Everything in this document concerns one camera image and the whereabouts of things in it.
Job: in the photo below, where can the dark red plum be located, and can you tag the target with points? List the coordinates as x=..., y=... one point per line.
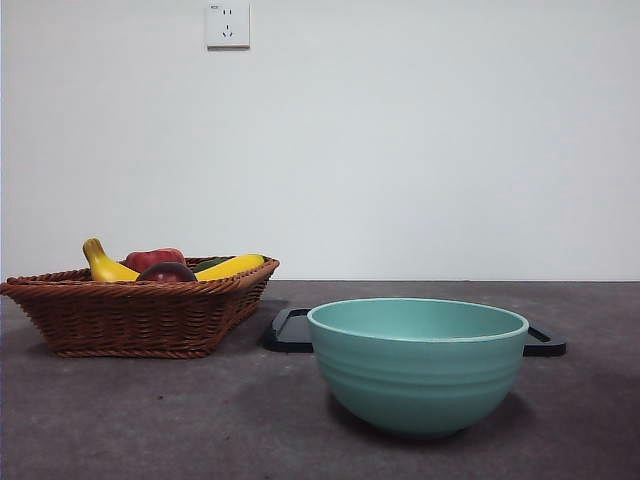
x=167, y=272

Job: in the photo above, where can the teal ribbed bowl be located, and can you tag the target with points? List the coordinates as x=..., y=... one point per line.
x=417, y=380

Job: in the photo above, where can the black rectangular tray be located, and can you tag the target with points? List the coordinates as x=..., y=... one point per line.
x=285, y=341

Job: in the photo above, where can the green avocado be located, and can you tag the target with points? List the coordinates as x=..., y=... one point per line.
x=207, y=264

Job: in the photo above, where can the red apple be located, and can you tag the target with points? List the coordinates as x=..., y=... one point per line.
x=150, y=257

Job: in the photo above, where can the brown wicker basket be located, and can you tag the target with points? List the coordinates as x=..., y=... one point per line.
x=130, y=315

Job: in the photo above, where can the yellow banana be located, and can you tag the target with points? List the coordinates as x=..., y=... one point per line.
x=107, y=270

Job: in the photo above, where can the white wall socket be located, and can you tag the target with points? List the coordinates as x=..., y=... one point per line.
x=227, y=25

